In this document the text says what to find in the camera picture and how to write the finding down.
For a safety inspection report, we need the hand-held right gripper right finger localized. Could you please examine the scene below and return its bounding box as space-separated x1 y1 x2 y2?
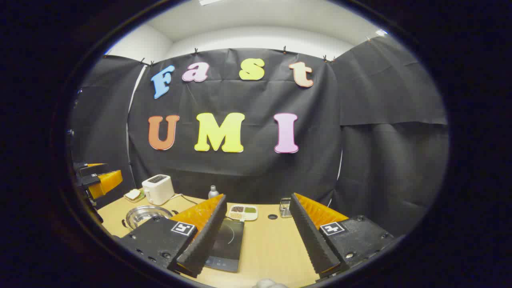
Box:
289 193 394 279

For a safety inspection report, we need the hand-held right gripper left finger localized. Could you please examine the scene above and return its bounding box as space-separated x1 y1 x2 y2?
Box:
118 194 228 278

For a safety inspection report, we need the black induction cooktop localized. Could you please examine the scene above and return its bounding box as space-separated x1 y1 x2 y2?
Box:
204 218 245 273

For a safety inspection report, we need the stainless steel pot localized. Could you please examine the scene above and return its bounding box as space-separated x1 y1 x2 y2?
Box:
121 205 179 230

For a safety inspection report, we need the white divided bean dish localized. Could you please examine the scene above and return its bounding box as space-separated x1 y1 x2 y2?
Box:
227 204 258 222

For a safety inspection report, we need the small green plate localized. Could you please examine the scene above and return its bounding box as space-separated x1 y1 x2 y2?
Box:
124 188 145 203

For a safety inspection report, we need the white toaster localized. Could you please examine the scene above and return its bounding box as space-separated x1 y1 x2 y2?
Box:
142 174 175 206

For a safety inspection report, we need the white toaster cable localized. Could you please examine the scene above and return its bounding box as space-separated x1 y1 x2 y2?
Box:
170 194 198 205

